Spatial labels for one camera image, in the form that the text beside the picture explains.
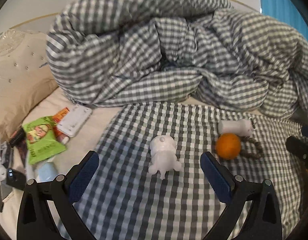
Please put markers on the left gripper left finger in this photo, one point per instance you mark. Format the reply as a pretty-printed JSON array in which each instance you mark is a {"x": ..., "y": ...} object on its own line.
[{"x": 35, "y": 220}]

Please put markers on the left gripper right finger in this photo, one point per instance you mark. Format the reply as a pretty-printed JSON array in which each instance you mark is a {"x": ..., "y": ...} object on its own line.
[{"x": 263, "y": 220}]

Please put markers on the white handheld device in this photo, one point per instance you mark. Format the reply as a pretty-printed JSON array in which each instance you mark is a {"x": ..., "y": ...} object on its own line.
[{"x": 242, "y": 128}]

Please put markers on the orange fruit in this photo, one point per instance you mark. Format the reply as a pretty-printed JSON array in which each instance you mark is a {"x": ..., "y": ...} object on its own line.
[{"x": 228, "y": 146}]

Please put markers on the white plush toy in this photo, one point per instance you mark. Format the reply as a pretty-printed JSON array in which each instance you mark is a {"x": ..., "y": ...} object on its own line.
[{"x": 163, "y": 156}]

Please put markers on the black round device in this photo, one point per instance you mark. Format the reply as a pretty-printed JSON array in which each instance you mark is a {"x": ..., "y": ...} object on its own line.
[{"x": 16, "y": 179}]

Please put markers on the light blue earbuds case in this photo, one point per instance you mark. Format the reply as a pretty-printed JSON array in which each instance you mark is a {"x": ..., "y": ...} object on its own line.
[{"x": 46, "y": 171}]

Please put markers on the green snack bag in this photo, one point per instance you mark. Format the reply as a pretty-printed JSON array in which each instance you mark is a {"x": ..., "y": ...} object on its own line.
[{"x": 41, "y": 140}]

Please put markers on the crumpled white paper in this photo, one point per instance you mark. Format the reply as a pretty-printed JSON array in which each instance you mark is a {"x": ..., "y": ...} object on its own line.
[{"x": 6, "y": 153}]

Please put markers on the orange packet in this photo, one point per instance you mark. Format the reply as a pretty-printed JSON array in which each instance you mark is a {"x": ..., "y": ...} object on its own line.
[{"x": 61, "y": 137}]

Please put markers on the white flat case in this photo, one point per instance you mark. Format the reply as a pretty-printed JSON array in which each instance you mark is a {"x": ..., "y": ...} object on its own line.
[{"x": 73, "y": 121}]

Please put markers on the grey checked bed sheet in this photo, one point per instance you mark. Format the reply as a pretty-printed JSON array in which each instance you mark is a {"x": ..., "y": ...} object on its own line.
[{"x": 123, "y": 201}]

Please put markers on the beige tufted pillow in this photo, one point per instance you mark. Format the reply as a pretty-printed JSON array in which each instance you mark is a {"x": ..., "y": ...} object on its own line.
[{"x": 25, "y": 77}]

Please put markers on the blue curtain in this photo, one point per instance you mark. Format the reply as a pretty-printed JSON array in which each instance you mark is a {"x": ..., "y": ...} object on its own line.
[{"x": 285, "y": 11}]

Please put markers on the grey checked duvet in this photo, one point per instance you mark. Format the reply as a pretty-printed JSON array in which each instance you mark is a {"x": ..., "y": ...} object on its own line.
[{"x": 110, "y": 53}]

